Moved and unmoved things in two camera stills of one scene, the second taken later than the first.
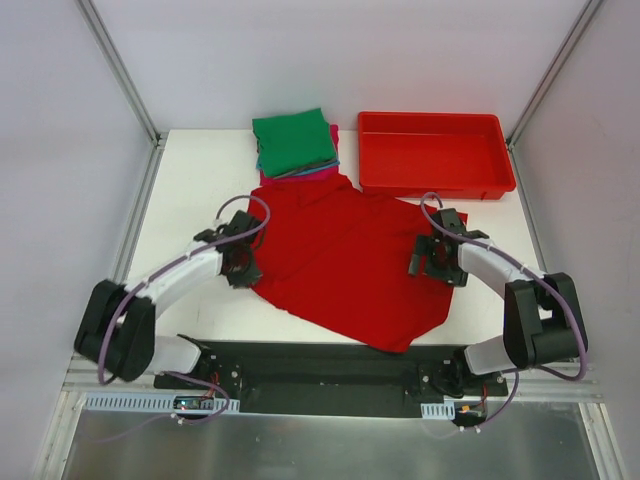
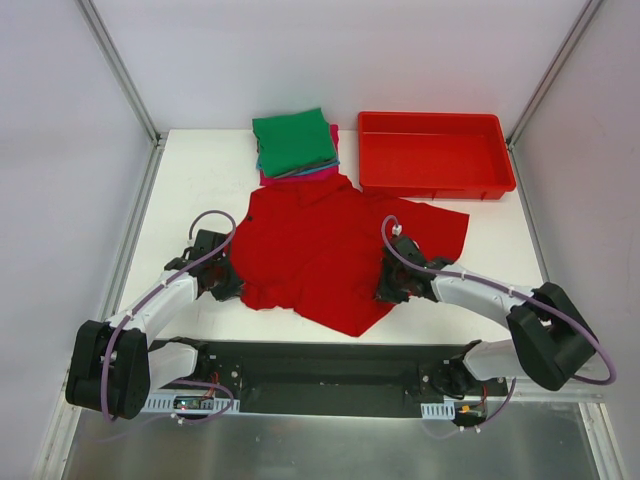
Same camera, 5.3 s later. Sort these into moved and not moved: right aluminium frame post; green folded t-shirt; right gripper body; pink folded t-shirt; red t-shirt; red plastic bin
Moved: right gripper body; red t-shirt
Not moved: right aluminium frame post; red plastic bin; pink folded t-shirt; green folded t-shirt
